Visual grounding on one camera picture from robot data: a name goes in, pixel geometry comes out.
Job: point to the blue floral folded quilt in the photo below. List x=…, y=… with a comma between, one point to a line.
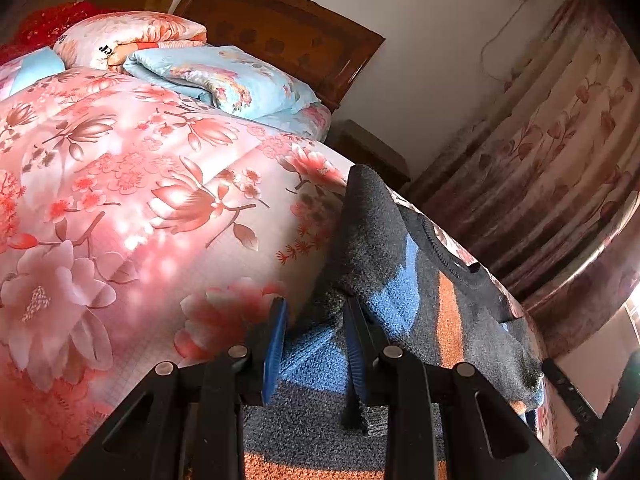
x=225, y=80

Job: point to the pink floral curtain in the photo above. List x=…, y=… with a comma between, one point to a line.
x=550, y=160

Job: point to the pink floral folded quilt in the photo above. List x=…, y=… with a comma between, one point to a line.
x=125, y=35

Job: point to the red patterned blanket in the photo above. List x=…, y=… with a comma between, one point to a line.
x=45, y=30

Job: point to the dark wooden nightstand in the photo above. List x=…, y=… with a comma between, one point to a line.
x=370, y=150

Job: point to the large carved wooden headboard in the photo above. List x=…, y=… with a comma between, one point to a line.
x=280, y=25

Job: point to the pink floral bedspread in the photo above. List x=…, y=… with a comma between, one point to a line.
x=125, y=210

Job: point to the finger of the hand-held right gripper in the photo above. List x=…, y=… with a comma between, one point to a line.
x=570, y=387

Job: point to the light blue pillow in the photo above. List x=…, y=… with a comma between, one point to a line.
x=40, y=67

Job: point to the grey knit sweater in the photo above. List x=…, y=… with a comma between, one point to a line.
x=380, y=240

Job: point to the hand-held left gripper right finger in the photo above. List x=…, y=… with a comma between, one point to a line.
x=357, y=360

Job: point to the barred window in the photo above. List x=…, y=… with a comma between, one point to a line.
x=632, y=317

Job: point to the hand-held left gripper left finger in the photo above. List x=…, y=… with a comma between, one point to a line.
x=275, y=350

